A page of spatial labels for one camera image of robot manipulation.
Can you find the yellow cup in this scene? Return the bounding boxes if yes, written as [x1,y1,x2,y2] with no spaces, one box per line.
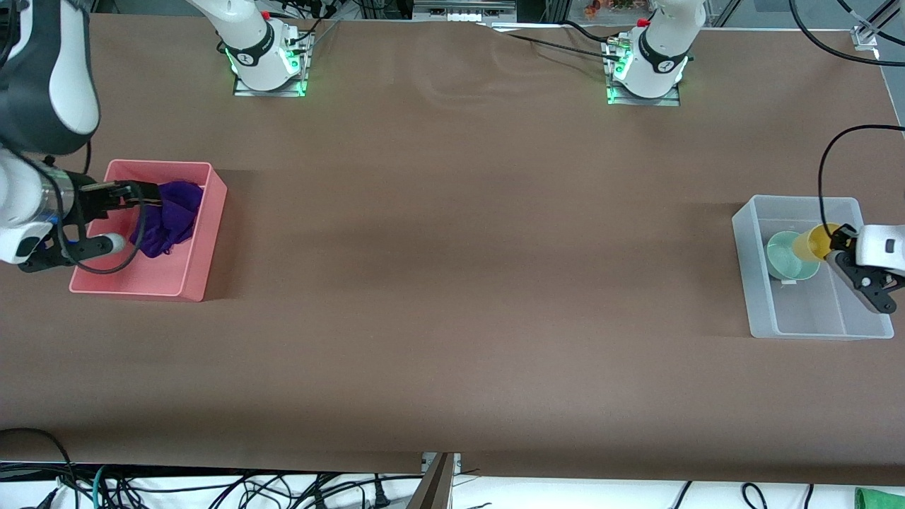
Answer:
[792,223,843,262]

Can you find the purple cloth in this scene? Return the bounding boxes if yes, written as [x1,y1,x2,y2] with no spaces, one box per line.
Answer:
[129,181,204,259]

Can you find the pale green bowl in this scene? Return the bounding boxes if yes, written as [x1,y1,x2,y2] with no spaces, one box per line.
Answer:
[766,230,821,281]

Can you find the green cloth scrap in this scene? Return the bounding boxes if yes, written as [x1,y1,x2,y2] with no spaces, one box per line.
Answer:
[855,486,905,509]

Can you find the clear plastic bin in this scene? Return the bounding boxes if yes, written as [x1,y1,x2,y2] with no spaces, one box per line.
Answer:
[731,195,895,341]

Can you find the pink plastic bin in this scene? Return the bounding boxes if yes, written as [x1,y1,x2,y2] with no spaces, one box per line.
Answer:
[69,160,228,303]

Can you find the white power strip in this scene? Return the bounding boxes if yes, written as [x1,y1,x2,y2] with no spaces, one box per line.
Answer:
[413,0,518,23]

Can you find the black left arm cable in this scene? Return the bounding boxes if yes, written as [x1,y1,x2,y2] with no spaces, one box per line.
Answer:
[817,124,905,231]

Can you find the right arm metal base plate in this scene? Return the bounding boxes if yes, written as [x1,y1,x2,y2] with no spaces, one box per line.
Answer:
[233,31,310,98]

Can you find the black overhead cable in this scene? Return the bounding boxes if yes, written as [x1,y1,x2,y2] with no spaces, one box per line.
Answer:
[788,0,905,69]

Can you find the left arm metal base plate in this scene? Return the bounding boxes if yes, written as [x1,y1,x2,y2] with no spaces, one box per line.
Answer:
[605,37,684,107]

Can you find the black looped floor cable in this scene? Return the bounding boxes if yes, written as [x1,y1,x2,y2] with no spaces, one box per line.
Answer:
[0,427,77,509]

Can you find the tangled black floor cables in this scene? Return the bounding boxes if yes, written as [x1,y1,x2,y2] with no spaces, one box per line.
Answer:
[106,470,425,509]

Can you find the long black table cable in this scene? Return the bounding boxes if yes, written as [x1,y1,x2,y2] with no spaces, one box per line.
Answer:
[488,20,624,62]

